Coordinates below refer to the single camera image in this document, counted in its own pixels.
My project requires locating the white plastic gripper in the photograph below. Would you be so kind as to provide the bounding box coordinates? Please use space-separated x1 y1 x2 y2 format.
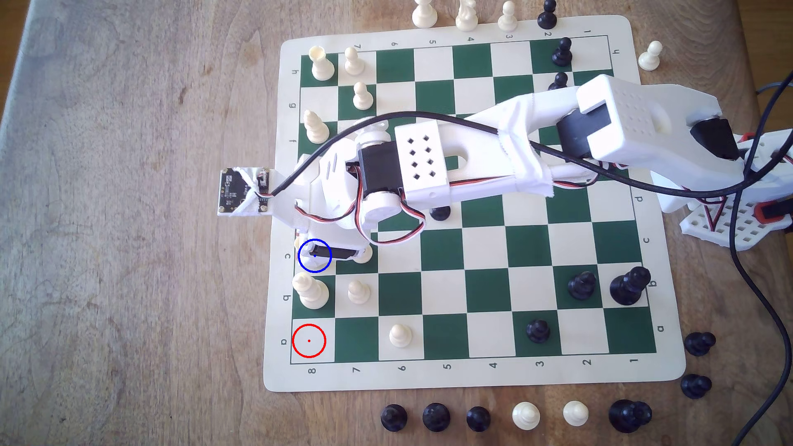
297 144 368 268

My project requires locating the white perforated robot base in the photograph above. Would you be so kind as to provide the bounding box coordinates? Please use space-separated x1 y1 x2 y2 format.
679 195 793 251

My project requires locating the black camera cable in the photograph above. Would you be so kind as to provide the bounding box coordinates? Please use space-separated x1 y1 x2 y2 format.
269 111 793 198

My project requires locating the green and cream chess mat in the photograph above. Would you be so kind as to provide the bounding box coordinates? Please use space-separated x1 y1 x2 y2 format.
263 14 686 393

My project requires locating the orange base clamp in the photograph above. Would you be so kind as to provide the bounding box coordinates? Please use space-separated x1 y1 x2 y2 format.
754 199 788 225

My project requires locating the white knight chess piece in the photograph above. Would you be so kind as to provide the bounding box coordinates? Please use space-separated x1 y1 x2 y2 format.
455 0 480 33

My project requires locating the black wrist camera circuit board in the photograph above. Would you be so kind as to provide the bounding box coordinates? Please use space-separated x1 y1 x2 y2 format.
218 167 271 216

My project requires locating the white bishop chess piece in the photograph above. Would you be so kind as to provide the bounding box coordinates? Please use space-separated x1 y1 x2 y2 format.
303 109 330 145
292 273 330 310

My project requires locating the red black white servo wire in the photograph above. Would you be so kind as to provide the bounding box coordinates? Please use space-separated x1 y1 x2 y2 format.
294 189 428 246

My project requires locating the large black chess piece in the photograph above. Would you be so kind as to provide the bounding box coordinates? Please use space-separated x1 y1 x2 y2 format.
610 266 652 306
608 399 653 434

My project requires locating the black power cable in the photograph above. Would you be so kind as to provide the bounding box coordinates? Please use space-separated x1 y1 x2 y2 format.
728 83 793 446

